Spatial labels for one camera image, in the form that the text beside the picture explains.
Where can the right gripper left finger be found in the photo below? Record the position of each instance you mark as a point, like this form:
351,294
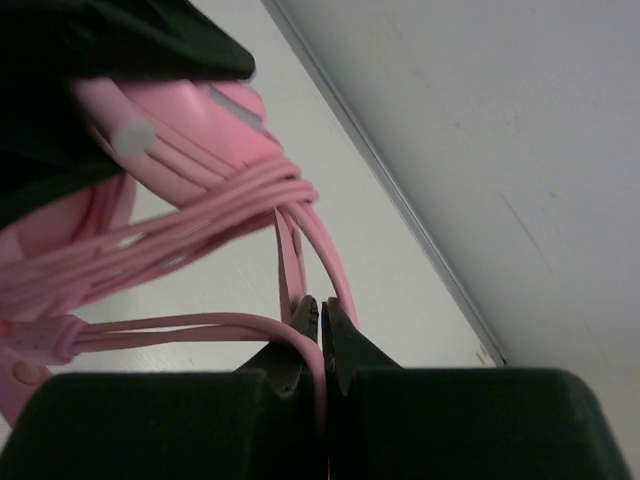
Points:
254,423

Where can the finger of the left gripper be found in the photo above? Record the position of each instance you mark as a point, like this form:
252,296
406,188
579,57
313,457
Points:
100,35

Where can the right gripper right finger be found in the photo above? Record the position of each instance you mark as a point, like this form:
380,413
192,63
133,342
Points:
390,422

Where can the pink headphones with cable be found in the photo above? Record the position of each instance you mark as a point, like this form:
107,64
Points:
115,184

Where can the aluminium table frame rail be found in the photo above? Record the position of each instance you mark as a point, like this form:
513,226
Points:
377,163

